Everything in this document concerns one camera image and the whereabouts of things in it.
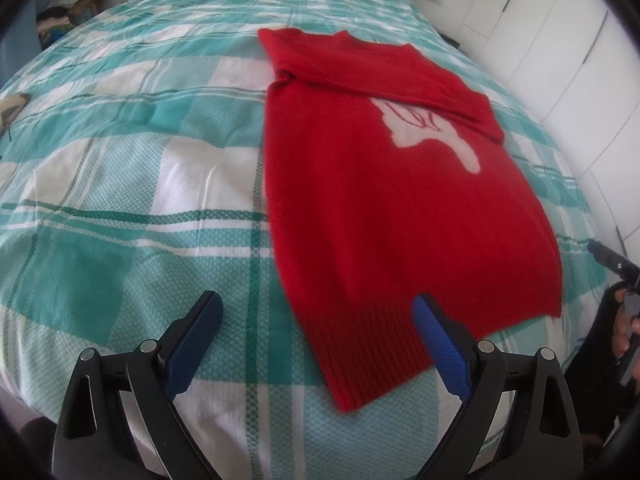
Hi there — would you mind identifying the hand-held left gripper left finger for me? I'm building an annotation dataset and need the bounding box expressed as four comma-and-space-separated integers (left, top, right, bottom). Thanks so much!
51, 290, 224, 480

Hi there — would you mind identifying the blue curtain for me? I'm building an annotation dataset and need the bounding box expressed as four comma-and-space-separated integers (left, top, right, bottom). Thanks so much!
5, 5, 43, 78

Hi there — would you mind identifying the red knit sweater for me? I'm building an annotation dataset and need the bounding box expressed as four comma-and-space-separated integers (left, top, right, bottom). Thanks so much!
257, 28, 562, 415

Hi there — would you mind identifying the pile of mixed clothes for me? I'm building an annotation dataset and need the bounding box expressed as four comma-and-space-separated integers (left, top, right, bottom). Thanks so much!
36, 0, 115, 50

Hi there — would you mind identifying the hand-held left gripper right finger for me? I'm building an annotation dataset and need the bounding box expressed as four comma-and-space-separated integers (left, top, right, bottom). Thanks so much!
411, 294, 585, 480

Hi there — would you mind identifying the beige patterned cushion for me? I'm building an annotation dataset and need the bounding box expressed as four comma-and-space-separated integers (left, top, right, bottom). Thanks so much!
0, 92, 32, 133

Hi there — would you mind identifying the teal plaid bedspread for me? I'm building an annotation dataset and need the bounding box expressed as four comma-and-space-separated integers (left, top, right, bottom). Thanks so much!
0, 0, 613, 480

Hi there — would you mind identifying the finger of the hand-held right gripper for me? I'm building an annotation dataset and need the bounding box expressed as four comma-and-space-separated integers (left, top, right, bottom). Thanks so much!
587, 239, 640, 288

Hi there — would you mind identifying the person's right hand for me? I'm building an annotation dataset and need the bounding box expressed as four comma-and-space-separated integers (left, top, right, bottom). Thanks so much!
612, 286, 640, 357

